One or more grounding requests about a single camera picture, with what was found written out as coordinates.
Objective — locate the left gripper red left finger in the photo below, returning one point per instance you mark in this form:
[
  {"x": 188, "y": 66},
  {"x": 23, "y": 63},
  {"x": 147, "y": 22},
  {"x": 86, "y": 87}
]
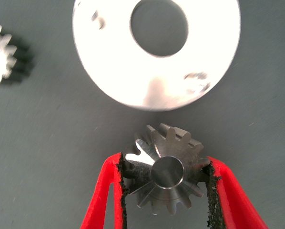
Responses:
[{"x": 102, "y": 190}]

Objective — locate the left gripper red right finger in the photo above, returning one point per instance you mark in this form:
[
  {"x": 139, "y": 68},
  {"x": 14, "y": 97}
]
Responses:
[{"x": 230, "y": 198}]

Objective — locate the small steel planetary gear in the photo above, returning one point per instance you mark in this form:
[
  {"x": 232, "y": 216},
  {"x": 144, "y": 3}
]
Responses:
[
  {"x": 167, "y": 173},
  {"x": 2, "y": 59}
]

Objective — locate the round metal carrier plate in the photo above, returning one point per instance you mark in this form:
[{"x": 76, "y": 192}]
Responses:
[{"x": 109, "y": 59}]

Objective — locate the dark grey table cloth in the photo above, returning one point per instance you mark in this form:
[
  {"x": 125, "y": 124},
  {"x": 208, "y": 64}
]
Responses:
[{"x": 37, "y": 143}]

